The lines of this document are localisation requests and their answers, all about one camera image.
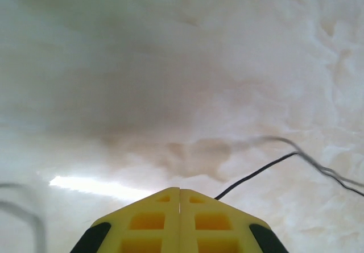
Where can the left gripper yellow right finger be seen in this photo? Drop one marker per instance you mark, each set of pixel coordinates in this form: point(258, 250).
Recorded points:
point(213, 236)

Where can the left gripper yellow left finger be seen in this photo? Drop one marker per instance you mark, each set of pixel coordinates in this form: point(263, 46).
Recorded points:
point(148, 236)

